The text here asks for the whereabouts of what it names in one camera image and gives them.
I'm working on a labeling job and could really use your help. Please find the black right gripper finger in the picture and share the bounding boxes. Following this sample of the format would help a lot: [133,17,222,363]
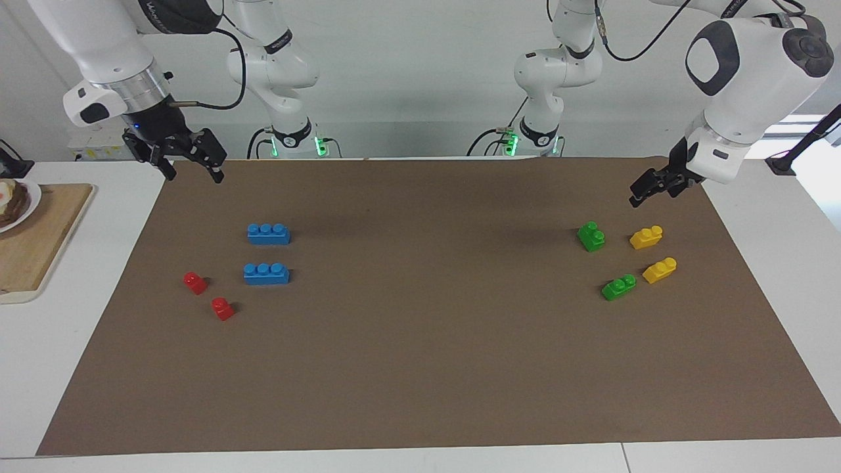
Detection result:
[190,127,228,184]
[152,152,179,182]

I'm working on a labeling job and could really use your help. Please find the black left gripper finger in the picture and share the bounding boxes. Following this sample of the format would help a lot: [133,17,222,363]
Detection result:
[631,168,671,197]
[629,183,668,210]

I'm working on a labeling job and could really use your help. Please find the green two-stud toy block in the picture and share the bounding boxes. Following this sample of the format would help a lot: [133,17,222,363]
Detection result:
[602,274,637,302]
[577,221,606,253]

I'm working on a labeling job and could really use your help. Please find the blue three-stud toy block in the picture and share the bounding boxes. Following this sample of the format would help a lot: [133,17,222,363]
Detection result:
[243,263,290,286]
[247,223,291,246]

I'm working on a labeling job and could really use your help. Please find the yellow two-stud toy block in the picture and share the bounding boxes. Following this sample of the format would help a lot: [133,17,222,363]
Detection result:
[643,257,677,284]
[629,225,664,250]

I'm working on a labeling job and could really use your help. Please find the white plate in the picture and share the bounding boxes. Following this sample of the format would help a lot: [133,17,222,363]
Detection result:
[0,179,42,234]

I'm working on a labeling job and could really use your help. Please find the wooden cutting board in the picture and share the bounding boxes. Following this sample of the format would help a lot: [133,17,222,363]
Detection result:
[0,183,94,304]

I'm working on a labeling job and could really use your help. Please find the black device on table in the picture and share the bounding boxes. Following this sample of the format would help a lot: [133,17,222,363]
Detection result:
[0,139,35,179]

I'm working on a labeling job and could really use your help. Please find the toast with fried egg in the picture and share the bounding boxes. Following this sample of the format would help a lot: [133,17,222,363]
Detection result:
[0,181,28,228]

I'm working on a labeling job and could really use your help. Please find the brown paper table mat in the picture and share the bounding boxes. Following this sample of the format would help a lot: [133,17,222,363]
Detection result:
[36,156,841,456]

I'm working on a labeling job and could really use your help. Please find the black right base cable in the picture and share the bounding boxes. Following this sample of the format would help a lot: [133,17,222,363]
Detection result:
[246,128,273,160]

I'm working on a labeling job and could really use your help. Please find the black base cable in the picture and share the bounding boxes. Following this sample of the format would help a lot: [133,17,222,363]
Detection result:
[246,128,273,160]
[466,99,528,157]

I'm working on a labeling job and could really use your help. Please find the white wall socket box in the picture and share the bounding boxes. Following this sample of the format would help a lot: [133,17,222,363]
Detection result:
[68,128,141,160]

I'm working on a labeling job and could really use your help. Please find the black camera stand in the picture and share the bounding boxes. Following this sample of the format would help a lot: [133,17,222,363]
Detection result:
[765,104,841,177]

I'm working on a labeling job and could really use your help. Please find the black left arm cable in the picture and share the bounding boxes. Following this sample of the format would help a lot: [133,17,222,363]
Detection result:
[593,0,807,64]

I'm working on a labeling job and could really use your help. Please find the black left base cable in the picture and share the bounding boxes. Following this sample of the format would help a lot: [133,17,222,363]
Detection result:
[466,99,528,157]

